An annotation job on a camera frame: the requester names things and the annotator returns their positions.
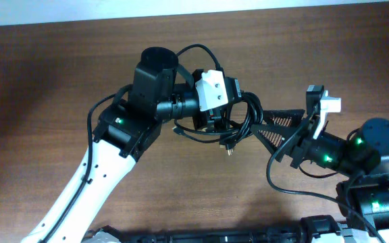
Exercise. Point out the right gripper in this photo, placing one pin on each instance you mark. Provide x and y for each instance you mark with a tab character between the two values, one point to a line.
279	129

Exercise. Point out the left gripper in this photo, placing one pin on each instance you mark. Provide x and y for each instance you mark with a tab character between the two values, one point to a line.
206	116

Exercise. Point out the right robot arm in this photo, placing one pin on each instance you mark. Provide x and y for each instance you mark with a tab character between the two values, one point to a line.
363	157

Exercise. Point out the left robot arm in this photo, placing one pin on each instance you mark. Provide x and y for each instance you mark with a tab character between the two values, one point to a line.
162	90

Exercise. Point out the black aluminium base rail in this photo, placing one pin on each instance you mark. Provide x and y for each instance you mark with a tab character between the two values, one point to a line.
308	229

